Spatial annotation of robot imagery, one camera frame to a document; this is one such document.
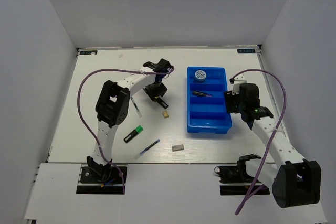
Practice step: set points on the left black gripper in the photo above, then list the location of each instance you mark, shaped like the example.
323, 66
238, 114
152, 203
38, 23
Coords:
161, 91

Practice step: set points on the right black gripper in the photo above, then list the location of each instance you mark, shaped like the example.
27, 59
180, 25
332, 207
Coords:
229, 98

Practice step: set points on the yellow cap highlighter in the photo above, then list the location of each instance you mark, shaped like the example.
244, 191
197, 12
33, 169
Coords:
161, 102

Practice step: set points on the beige small eraser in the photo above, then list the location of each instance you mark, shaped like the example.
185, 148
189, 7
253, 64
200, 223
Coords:
165, 114

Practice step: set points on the white green pen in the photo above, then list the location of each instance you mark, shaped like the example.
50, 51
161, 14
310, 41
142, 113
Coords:
136, 107

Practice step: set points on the purple cap highlighter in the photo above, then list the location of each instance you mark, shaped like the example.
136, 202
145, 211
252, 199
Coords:
201, 94

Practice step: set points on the green cap highlighter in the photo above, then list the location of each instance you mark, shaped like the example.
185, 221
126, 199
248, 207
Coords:
133, 134

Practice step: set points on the round blue tape roll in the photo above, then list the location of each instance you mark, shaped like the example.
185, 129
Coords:
200, 76

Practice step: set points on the grey rectangular eraser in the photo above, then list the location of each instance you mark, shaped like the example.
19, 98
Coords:
177, 147

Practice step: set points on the blue clear pen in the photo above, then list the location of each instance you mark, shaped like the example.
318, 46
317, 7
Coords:
146, 149

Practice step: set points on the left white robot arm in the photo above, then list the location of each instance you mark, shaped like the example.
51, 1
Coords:
113, 105

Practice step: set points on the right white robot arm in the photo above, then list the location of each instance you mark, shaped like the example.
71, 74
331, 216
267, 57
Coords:
293, 180

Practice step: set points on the blue compartment tray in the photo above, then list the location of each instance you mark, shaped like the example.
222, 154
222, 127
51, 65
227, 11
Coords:
207, 114

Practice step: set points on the right corner label sticker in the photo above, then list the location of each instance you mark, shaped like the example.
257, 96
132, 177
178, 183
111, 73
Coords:
246, 51

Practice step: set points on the corner label sticker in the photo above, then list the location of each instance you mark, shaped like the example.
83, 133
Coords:
246, 51
88, 52

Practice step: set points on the left corner label sticker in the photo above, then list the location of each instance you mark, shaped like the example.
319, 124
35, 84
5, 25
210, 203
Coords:
88, 52

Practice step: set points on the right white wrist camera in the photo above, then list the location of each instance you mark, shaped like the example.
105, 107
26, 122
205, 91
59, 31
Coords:
236, 82

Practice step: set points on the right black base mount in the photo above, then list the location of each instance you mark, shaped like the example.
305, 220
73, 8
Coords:
231, 183

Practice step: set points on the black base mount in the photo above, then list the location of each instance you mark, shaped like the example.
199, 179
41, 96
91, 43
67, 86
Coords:
90, 183
231, 183

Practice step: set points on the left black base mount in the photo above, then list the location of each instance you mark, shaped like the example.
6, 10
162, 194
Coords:
90, 183

